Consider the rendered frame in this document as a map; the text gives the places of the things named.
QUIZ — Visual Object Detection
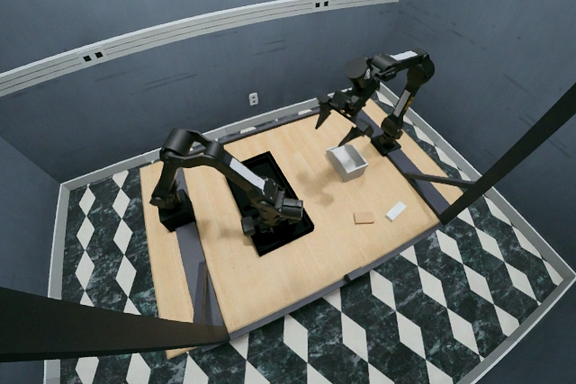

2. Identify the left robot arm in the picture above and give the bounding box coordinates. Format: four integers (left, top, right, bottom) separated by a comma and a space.
149, 128, 303, 219

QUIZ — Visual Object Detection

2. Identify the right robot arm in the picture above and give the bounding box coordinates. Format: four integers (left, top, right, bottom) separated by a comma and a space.
331, 48, 435, 149

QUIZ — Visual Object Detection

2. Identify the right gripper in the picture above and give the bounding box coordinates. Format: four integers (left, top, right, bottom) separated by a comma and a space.
315, 88, 374, 147

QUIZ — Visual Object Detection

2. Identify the white rectangular block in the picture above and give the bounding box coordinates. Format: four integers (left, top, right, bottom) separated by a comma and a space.
385, 201, 406, 222

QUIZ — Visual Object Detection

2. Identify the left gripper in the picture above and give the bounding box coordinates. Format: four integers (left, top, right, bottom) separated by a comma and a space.
240, 215, 299, 237

